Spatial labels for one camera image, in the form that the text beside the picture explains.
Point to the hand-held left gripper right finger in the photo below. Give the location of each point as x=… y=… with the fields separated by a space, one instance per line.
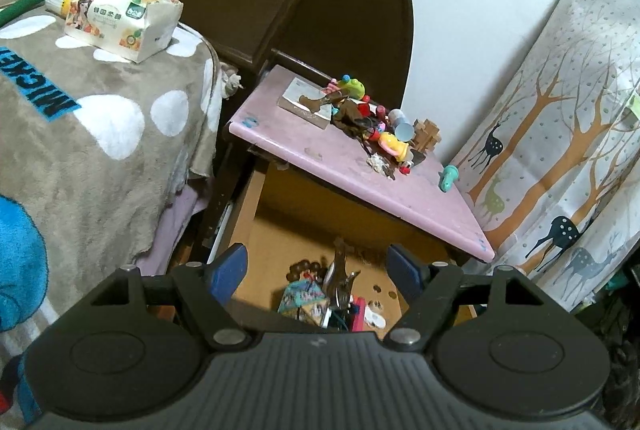
x=400 y=265

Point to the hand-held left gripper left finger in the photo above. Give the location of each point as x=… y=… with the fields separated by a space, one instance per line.
x=235 y=267

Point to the pink bed sheet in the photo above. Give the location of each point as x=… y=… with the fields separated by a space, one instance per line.
x=170 y=230

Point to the teal dinosaur toy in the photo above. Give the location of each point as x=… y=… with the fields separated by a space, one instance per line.
x=448 y=177

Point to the dark nightstand with pink top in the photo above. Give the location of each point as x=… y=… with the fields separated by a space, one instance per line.
x=345 y=170

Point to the yellow pink toy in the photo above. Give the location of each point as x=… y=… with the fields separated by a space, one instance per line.
x=394 y=146

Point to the wooden burr puzzle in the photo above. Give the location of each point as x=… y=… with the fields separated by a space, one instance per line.
x=426 y=135

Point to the light blue cup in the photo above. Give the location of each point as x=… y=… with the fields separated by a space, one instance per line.
x=401 y=126

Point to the brown leather pouch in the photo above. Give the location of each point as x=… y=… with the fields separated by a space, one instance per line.
x=350 y=116

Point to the flat white box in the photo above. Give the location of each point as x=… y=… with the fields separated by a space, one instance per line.
x=295 y=102

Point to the brown brush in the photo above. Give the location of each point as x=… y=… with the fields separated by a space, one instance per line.
x=317 y=100

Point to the green frog toy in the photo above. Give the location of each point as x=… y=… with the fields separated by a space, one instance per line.
x=350 y=86

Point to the crumpled white tissue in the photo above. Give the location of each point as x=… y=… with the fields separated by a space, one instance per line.
x=231 y=81

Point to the grey dotted blanket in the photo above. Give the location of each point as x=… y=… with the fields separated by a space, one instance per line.
x=90 y=150

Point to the deer print wardrobe cover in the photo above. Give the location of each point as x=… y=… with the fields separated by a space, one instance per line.
x=565 y=110

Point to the white tissue pack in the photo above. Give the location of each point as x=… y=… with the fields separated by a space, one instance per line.
x=125 y=15

